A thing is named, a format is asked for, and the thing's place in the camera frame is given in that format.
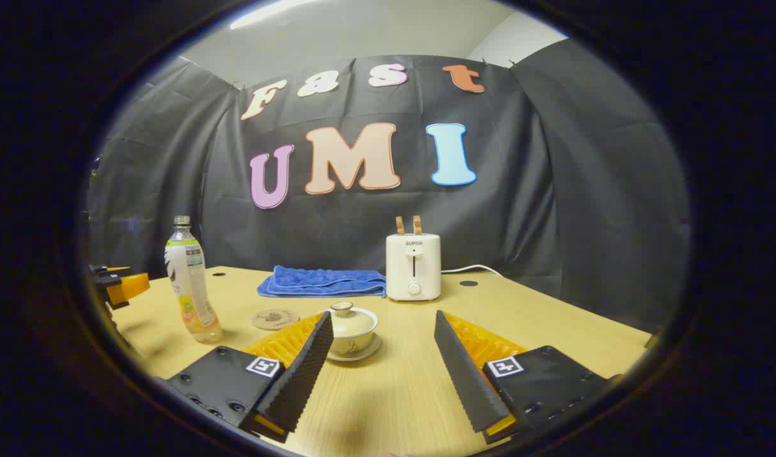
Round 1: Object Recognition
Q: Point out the white toaster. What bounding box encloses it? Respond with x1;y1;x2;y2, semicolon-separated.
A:
386;233;442;301

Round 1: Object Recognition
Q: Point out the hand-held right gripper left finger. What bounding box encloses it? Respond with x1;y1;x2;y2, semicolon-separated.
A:
156;310;334;444

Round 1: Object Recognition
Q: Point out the blue folded towel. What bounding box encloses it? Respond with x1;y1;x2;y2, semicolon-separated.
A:
257;265;387;299

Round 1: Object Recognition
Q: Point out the white toaster power cable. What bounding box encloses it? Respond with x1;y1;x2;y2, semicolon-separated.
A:
440;264;504;278

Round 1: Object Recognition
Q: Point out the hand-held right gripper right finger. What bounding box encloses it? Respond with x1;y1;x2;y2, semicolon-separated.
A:
434;310;620;445

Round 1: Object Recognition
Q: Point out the white ceramic saucer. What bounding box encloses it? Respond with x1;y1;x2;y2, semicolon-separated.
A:
326;333;383;363

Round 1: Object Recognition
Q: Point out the white ceramic teacup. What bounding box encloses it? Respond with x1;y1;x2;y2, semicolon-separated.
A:
329;329;378;357

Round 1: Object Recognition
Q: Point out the clear water bottle white label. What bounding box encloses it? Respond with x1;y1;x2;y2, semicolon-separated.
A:
164;215;223;344

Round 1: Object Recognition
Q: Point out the black backdrop cloth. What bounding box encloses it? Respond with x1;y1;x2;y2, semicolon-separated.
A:
86;54;692;334

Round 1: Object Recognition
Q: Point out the round cork coaster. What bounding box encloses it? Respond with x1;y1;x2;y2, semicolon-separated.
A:
251;308;300;331

